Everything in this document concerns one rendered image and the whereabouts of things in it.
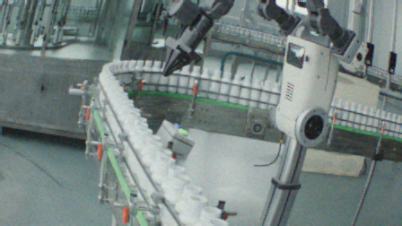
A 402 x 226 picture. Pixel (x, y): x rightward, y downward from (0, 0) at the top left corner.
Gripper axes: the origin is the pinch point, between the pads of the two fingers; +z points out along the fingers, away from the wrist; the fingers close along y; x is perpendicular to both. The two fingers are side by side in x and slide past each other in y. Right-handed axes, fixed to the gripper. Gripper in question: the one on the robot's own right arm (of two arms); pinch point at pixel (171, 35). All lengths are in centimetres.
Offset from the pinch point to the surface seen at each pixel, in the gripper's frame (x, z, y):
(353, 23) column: -779, -81, -675
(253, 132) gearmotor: -70, 51, -75
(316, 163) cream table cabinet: -260, 131, -263
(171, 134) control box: 31.5, 28.7, 2.5
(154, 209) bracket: 86, 31, 21
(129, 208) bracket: 86, 32, 27
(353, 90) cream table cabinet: -252, 37, -291
